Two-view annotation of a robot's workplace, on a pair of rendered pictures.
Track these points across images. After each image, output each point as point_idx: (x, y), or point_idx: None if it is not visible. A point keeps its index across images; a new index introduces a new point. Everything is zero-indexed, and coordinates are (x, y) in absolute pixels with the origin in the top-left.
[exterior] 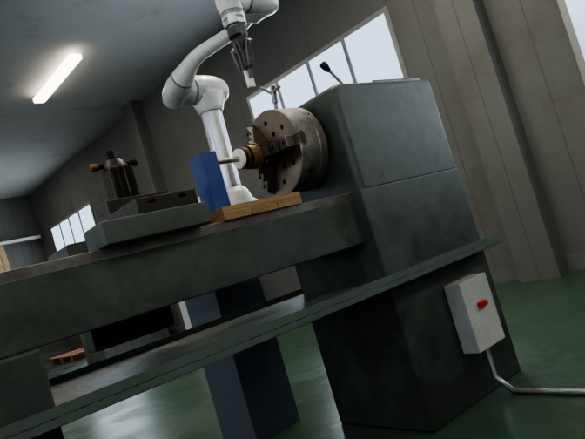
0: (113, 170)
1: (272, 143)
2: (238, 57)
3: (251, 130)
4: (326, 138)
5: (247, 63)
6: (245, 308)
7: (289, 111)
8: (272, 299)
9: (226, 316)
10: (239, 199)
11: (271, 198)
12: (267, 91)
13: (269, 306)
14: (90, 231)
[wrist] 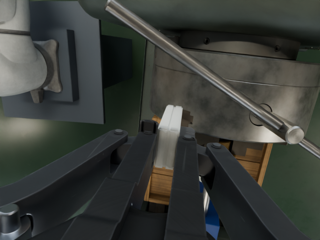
0: None
1: (257, 149)
2: (68, 193)
3: (197, 142)
4: (306, 45)
5: (205, 183)
6: (141, 97)
7: (300, 116)
8: (143, 67)
9: (139, 115)
10: (2, 1)
11: (265, 171)
12: (231, 96)
13: (145, 73)
14: None
